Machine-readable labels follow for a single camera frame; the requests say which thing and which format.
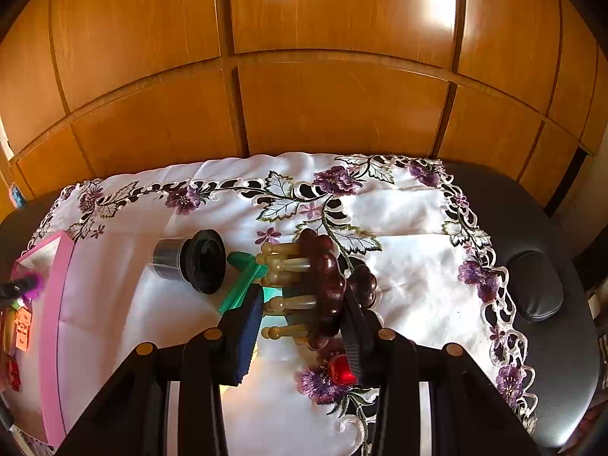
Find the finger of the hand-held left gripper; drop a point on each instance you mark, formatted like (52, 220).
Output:
(12, 289)

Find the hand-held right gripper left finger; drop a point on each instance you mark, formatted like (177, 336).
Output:
(247, 342)

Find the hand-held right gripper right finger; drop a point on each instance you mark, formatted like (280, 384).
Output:
(355, 342)

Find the green and white toy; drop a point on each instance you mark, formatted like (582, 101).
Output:
(16, 302)

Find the red metallic cylinder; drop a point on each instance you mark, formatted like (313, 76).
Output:
(342, 370)

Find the orange toy block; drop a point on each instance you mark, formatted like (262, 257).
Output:
(23, 330)

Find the teal plastic toy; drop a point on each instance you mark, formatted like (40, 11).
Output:
(247, 275)

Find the pink shallow box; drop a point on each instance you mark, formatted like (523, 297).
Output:
(52, 342)

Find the grey canister with black cap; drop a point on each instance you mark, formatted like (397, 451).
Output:
(171, 256)

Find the pink and blue item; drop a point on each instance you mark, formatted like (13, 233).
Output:
(16, 197)

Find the white floral embroidered tablecloth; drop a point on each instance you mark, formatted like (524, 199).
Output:
(418, 209)

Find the black round cushion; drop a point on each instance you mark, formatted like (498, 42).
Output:
(536, 289)

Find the wooden wardrobe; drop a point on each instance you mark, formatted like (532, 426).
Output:
(332, 104)

